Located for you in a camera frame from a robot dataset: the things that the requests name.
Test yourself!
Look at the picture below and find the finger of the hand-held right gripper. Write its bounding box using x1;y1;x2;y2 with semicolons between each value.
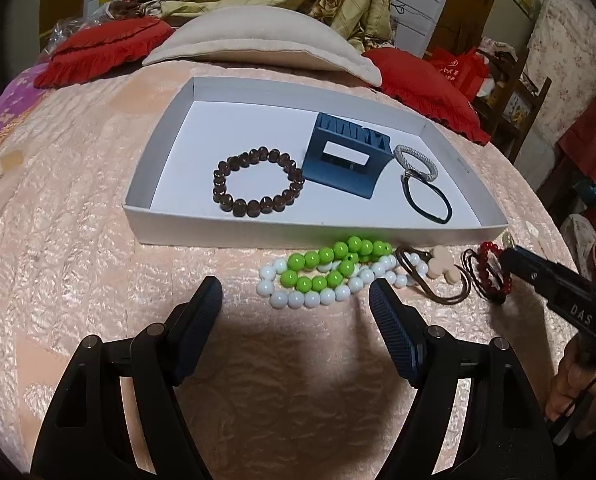
500;247;578;306

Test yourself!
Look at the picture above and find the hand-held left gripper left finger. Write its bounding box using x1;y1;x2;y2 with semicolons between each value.
30;276;223;480

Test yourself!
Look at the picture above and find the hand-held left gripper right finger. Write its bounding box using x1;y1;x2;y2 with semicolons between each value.
369;279;561;480

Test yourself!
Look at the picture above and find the black hair tie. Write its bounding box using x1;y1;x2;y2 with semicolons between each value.
402;175;452;225
460;249;514;307

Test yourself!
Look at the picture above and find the red bead bracelet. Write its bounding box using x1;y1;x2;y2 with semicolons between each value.
470;241;513;295

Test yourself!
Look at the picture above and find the white bead bracelet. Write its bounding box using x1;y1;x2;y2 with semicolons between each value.
256;252;411;309

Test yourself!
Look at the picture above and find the brown cord beige flower tie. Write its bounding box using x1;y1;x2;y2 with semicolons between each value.
395;245;471;306

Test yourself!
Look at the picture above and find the green bead bracelet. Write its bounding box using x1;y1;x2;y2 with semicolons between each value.
278;236;393;293

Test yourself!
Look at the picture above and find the brown bead bracelet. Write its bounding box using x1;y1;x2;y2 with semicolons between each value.
212;147;306;218

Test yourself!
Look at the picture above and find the silver mesh hair tie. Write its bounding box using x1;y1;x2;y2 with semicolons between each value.
394;144;439;182

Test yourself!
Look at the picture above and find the blue hair claw clip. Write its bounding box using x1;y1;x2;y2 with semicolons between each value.
302;112;395;203

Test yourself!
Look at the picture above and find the white shallow cardboard box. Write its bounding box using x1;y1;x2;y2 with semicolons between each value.
123;76;508;251

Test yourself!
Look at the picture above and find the person's right hand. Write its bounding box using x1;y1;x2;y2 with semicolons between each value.
548;337;596;423

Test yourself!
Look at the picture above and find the cream cloth bundle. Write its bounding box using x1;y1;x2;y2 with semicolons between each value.
560;212;596;286

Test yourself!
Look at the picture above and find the red hanging cloth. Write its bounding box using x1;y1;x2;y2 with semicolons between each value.
558;85;596;186

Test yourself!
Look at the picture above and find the wooden chair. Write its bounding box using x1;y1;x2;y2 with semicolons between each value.
472;52;552;161

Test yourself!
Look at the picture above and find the red shopping bag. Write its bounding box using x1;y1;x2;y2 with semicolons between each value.
428;46;491;101

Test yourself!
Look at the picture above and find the red frilled cushion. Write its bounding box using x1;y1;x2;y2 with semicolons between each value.
34;16;176;90
362;47;491;147

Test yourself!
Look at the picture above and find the pale floral cloth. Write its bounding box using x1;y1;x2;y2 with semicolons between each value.
528;0;596;136

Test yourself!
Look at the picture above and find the purple floral sheet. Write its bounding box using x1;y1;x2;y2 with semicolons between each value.
0;62;54;176

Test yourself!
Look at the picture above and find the cream pillow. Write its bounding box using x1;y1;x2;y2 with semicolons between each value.
142;6;383;90

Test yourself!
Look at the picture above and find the white slatted headboard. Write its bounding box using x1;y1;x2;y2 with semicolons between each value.
80;0;461;58

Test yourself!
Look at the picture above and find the clear plastic bag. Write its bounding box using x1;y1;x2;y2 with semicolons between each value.
40;15;109;56

